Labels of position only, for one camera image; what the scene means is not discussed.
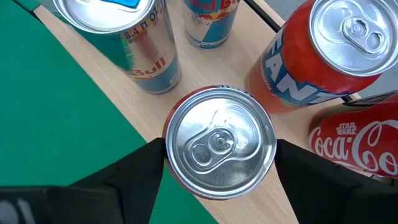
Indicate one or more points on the orange Fanta can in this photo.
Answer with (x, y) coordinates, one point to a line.
(304, 62)

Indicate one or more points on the blue silver Red Bull can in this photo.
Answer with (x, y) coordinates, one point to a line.
(124, 18)
(208, 25)

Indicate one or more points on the red can silver lid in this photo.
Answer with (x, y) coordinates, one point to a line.
(220, 143)

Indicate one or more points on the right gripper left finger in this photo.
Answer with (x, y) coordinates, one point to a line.
(140, 180)

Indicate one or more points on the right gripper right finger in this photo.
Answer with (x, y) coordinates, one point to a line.
(326, 193)

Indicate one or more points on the Star Wars Coca-Cola can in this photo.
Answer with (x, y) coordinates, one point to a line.
(357, 143)

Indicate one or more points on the green table mat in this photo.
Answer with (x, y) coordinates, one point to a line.
(62, 109)

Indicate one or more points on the light wooden shelf board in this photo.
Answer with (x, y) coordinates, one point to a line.
(202, 68)

